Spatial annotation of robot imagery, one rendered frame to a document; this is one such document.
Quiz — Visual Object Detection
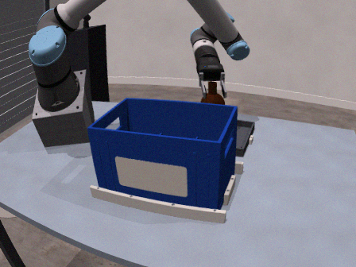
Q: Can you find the brown bottle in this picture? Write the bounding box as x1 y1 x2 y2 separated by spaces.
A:
201 81 225 105

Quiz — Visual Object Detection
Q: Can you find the blue plastic crate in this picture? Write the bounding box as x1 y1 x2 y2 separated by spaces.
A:
87 98 238 210

